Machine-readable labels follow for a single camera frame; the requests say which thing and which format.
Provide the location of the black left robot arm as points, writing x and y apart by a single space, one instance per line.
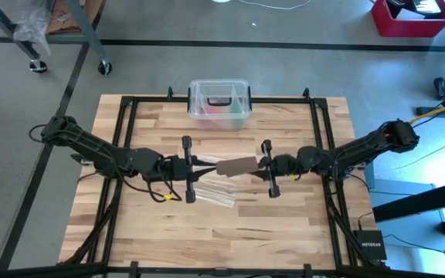
91 146

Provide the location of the clear plastic storage box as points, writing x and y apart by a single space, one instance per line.
218 123

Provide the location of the brown cardboard sheet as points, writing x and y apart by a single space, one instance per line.
62 21

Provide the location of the black electronics box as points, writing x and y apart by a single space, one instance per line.
431 5

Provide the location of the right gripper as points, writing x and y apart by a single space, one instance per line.
286 165

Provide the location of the white round object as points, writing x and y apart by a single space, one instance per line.
221 1

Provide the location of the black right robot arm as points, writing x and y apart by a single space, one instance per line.
361 148

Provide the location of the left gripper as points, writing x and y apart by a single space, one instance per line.
175 169

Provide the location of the white paper sheet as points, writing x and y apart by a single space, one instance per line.
410 15

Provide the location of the black desk frame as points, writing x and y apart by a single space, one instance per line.
419 201

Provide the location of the green bandage roll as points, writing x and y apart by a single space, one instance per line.
240 112

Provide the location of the brown elastic bandage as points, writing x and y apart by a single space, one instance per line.
236 166

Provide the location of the black Netgear network switch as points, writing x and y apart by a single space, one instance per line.
370 245

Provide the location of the black metal table frame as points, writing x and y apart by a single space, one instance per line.
265 272

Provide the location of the crumpled clear plastic wrap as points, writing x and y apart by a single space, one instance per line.
33 27

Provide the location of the clear zip plastic bag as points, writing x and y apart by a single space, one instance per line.
216 193

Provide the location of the grey metal cart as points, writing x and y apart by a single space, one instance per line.
88 27

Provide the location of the orange bandage roll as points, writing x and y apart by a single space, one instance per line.
218 110

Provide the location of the red plastic crate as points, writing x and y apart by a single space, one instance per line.
412 29

